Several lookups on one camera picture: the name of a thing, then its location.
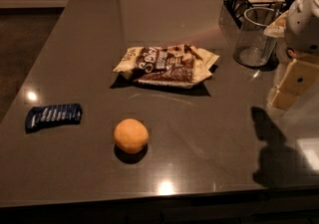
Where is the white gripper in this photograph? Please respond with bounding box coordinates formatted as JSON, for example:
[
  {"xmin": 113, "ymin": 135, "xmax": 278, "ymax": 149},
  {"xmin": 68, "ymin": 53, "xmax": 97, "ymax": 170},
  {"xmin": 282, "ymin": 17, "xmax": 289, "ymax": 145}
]
[{"xmin": 267, "ymin": 38, "xmax": 319, "ymax": 111}]

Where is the blue rxbar wrapper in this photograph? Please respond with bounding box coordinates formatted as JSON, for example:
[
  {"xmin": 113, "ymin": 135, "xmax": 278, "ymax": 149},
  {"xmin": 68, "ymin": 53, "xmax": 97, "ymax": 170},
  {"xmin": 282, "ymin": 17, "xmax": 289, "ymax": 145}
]
[{"xmin": 25, "ymin": 104, "xmax": 82, "ymax": 133}]

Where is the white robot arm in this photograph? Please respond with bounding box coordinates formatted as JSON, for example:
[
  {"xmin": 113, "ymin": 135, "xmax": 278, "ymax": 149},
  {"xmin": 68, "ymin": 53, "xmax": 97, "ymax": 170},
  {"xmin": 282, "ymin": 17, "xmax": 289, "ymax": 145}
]
[{"xmin": 264, "ymin": 0, "xmax": 319, "ymax": 110}]

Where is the clear glass cup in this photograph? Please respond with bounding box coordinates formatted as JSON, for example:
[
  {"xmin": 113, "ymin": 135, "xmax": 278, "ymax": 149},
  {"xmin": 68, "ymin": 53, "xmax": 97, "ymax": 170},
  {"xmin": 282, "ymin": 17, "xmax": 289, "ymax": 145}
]
[{"xmin": 233, "ymin": 7, "xmax": 280, "ymax": 68}]

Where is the brown white snack bag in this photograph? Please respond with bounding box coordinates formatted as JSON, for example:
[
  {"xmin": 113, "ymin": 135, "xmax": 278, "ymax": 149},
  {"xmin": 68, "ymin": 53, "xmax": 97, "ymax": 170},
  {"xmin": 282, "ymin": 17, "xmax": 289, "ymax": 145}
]
[{"xmin": 113, "ymin": 44, "xmax": 219, "ymax": 89}]

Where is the orange fruit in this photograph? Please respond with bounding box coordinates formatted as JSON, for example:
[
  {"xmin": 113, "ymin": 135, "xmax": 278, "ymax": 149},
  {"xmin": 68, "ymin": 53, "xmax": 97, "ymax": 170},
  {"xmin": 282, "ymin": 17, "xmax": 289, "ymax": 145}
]
[{"xmin": 114, "ymin": 118, "xmax": 149, "ymax": 154}]

